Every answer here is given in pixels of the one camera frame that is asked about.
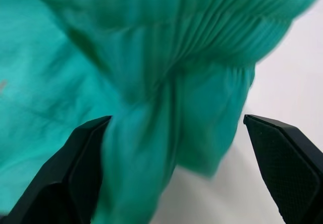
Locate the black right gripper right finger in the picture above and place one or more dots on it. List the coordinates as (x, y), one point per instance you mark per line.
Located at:
(287, 163)

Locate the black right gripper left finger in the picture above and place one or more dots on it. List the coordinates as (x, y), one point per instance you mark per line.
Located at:
(58, 176)

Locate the green elastic-waist shorts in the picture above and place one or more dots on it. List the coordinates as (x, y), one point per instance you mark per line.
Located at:
(141, 82)

